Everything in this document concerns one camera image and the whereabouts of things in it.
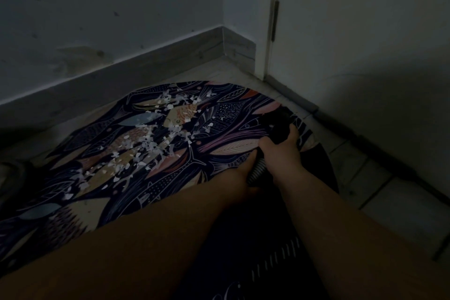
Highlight person's left hand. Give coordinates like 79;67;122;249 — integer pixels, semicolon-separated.
224;150;261;199

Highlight round dark fish-pattern rug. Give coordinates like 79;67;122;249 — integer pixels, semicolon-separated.
0;80;340;300

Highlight person's right hand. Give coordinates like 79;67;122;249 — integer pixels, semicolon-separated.
259;123;304;185

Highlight white door frame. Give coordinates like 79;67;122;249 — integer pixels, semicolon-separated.
255;0;283;81

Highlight grey wooden baseboard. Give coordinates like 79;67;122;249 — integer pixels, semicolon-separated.
0;26;257;137

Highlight person's right forearm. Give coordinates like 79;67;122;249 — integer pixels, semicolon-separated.
274;169;450;300

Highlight person's left forearm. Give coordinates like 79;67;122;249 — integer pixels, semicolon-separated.
0;174;254;300

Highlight white door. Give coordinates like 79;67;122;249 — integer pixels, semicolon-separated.
266;0;450;202

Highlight scattered white paper scraps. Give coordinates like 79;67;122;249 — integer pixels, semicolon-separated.
63;88;217;202

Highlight metal door hinge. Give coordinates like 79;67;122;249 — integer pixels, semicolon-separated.
270;0;280;42

